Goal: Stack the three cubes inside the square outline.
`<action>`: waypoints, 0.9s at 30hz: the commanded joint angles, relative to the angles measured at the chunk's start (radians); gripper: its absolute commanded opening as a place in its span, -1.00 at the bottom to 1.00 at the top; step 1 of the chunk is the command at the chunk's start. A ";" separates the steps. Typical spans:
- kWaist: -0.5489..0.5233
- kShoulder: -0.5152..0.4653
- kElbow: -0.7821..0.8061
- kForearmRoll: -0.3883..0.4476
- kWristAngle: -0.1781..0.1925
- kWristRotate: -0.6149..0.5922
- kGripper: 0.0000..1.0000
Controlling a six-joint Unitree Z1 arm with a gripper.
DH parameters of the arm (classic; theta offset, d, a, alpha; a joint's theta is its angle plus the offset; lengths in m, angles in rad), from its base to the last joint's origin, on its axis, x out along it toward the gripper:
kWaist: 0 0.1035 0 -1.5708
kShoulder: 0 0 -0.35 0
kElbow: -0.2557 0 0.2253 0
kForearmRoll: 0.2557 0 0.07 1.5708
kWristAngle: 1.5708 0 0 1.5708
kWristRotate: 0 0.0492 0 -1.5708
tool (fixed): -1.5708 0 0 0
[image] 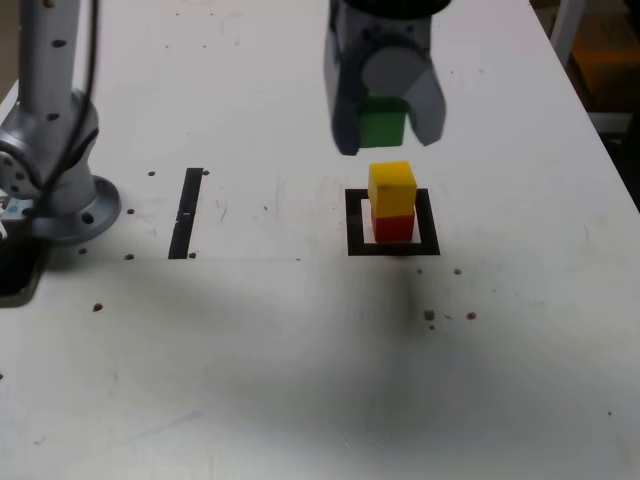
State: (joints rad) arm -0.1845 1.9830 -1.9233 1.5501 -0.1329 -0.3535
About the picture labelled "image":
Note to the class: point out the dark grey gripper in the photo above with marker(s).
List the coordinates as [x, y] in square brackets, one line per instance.
[385, 32]

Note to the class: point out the green cube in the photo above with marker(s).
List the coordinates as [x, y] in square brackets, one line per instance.
[382, 127]

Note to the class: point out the yellow cube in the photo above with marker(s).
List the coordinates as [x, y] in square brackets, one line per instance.
[392, 192]

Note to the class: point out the red cube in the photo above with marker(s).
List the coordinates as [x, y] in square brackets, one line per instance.
[392, 227]

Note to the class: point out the black tape square outline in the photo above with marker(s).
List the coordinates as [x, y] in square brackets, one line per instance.
[355, 225]

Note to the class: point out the black tape strip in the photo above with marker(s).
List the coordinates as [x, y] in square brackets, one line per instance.
[189, 190]

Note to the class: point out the yellow background box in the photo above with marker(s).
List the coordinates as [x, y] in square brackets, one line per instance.
[607, 55]

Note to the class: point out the light blue tag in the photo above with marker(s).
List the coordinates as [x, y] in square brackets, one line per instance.
[12, 207]

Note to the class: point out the black tray with grey rim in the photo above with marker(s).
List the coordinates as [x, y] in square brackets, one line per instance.
[15, 270]

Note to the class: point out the white frame post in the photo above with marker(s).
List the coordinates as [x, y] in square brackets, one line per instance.
[565, 25]

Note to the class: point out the white frame crossbar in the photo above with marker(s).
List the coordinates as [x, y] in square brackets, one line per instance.
[610, 121]

